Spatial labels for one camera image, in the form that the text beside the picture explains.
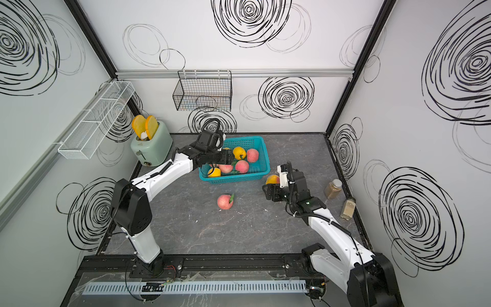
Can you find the white slotted cable duct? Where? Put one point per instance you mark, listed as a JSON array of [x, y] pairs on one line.
[[195, 287]]

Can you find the beige spice jar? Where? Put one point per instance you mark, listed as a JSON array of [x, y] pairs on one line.
[[348, 209]]

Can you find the white wire wall shelf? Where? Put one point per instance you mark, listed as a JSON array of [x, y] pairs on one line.
[[108, 117]]

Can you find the yellow toast slice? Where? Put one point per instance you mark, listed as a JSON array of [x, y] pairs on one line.
[[151, 126], [139, 125]]

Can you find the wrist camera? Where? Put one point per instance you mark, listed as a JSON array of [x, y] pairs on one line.
[[284, 173], [220, 140]]

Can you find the mint green toaster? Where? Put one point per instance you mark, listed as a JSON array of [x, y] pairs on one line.
[[153, 152]]

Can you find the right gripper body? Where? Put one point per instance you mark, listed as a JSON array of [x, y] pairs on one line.
[[288, 197]]

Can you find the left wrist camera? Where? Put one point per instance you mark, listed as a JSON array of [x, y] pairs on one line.
[[220, 140]]

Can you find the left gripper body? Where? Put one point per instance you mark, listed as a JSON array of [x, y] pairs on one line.
[[214, 157]]

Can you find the left yellow toast slice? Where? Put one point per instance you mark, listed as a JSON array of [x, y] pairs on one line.
[[139, 125]]

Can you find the brown spice jar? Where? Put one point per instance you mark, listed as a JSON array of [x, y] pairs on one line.
[[333, 189]]

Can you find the black wire wall basket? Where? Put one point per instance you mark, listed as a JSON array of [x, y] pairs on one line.
[[203, 88]]

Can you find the teal plastic basket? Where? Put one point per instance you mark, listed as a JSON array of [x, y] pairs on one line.
[[256, 170]]

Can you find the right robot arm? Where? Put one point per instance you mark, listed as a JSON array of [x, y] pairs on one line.
[[367, 278]]

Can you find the right yellow toast slice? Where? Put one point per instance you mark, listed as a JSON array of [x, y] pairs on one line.
[[151, 126]]

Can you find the yellow peach with red blush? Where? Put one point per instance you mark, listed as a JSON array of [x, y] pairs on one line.
[[273, 179]]

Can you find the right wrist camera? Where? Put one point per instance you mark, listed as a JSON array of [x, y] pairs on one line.
[[284, 173]]

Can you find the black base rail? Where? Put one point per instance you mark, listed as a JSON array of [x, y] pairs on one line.
[[181, 266]]

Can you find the pink peach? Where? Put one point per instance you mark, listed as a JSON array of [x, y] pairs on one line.
[[242, 167], [226, 169], [225, 201], [252, 155]]

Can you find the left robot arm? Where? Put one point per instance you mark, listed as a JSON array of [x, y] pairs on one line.
[[131, 203]]

